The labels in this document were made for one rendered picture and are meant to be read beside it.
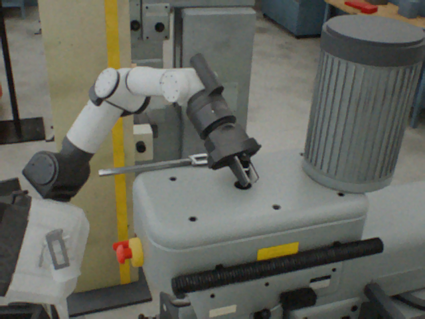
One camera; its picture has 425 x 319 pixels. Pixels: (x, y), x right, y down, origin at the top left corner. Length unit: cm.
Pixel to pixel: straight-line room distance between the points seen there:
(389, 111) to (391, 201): 37
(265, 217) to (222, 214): 8
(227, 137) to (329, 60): 25
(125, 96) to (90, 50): 140
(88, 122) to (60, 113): 145
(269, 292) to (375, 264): 27
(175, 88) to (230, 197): 26
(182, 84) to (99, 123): 34
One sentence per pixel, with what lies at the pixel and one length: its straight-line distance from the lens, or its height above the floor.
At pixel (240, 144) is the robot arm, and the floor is 197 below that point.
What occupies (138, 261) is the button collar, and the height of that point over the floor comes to 176.
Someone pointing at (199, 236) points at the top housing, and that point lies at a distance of 98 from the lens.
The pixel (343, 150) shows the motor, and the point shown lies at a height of 198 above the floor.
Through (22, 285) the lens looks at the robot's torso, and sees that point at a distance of 143.
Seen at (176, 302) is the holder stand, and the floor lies 110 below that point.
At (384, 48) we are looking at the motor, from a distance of 100.
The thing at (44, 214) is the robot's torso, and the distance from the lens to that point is 142.
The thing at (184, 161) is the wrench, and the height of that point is 190.
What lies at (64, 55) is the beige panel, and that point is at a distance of 272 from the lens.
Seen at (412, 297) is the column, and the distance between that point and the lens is 144.
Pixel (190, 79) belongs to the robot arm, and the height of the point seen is 207.
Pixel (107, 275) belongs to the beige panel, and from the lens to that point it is 350.
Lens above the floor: 249
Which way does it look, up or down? 30 degrees down
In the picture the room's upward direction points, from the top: 3 degrees clockwise
